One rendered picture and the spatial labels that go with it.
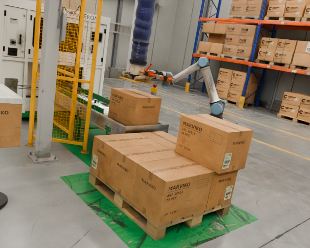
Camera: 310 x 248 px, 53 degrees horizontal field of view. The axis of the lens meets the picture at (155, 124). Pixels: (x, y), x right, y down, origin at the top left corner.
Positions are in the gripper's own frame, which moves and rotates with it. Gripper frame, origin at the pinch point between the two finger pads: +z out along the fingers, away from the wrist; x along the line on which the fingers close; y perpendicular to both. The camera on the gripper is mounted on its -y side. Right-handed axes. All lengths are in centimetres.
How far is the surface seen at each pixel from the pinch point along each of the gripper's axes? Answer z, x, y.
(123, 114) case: 18, -56, 19
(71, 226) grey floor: 134, -124, -86
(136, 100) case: 18.3, -33.2, -2.4
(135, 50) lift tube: 9.3, 24.5, 25.0
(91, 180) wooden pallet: 80, -119, -22
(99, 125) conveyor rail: 33, -79, 49
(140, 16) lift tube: 10, 66, 22
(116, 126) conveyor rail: 34, -68, 8
